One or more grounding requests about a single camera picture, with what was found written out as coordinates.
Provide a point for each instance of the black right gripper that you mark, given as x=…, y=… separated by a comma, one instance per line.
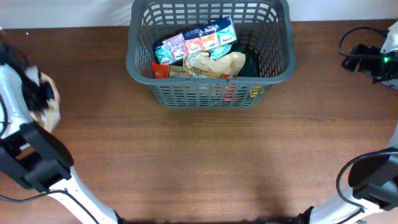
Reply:
x=366, y=67

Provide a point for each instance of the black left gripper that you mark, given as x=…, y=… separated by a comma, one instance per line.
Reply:
x=43, y=101

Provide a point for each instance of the beige cookie bag brown label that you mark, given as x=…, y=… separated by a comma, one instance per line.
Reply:
x=49, y=117

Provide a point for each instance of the green snack bag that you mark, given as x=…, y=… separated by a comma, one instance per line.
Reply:
x=251, y=65

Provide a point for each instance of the beige paper bag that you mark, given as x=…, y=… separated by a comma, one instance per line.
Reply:
x=229, y=64

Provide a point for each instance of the blue tissue multipack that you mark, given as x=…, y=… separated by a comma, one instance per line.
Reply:
x=200, y=39

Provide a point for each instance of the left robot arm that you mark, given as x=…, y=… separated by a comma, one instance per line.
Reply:
x=30, y=154

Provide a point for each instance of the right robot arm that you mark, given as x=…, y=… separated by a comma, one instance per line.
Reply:
x=367, y=184

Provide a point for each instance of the grey plastic basket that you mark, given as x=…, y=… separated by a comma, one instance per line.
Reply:
x=263, y=27

